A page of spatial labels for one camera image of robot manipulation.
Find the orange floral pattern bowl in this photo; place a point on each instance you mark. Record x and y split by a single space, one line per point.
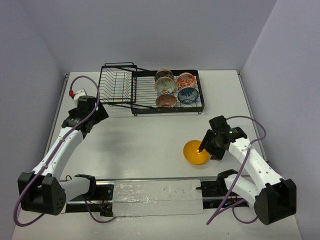
185 79

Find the yellow bowl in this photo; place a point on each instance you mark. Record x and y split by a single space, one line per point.
192 154

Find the black wire dish rack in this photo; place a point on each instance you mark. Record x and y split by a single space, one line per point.
123 84

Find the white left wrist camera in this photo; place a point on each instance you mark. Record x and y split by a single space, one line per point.
75 95

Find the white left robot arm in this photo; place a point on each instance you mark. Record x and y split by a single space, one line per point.
41 190

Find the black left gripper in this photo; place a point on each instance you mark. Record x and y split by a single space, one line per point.
99 115

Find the blue pattern bowl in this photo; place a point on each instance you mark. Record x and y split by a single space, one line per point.
188 95

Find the white orange flower bowl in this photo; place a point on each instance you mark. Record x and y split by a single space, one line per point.
164 84

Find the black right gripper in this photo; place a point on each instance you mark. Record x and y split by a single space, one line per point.
217 154

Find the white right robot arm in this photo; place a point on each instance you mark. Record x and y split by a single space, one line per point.
273 198

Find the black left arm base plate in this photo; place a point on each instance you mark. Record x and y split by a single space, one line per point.
100 203

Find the orange lattice pattern bowl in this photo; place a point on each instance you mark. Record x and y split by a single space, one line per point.
166 100

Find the grey leaf pattern bowl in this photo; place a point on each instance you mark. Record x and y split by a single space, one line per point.
163 73

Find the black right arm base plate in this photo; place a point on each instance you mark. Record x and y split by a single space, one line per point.
213 193

